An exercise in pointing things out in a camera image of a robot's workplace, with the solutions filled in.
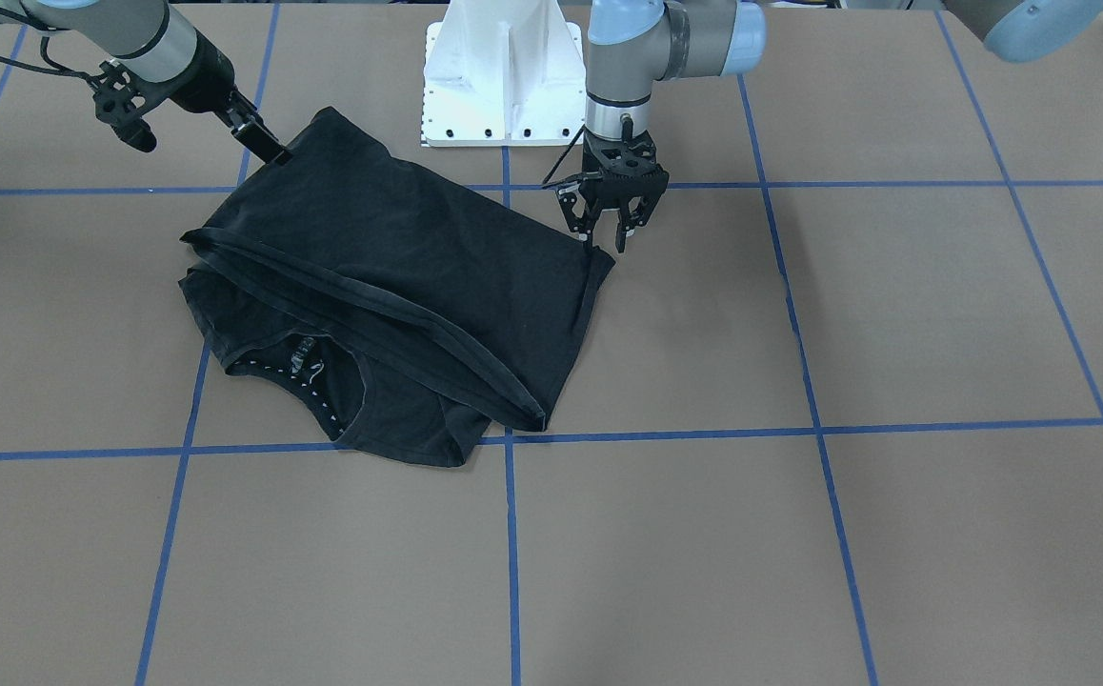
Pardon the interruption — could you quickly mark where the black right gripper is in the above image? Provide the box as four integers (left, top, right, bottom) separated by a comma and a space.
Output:
170, 43, 293, 167

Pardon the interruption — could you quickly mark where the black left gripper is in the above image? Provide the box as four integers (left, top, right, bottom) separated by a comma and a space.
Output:
556, 131, 670, 253

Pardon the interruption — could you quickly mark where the black graphic t-shirt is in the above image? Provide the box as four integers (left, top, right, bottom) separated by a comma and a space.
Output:
180, 106, 615, 468

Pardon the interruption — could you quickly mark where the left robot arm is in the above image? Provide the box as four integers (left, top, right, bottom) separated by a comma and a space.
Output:
540, 1, 1103, 248

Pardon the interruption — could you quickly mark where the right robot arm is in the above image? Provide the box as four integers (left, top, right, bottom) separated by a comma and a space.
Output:
0, 1, 293, 165

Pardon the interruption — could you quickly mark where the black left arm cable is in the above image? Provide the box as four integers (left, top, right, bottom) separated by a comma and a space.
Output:
540, 119, 591, 187

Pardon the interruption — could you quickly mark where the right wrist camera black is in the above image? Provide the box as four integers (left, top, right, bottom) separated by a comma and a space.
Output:
92, 60, 165, 153

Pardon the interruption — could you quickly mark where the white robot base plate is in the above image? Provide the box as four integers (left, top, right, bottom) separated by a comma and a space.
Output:
421, 1, 586, 148

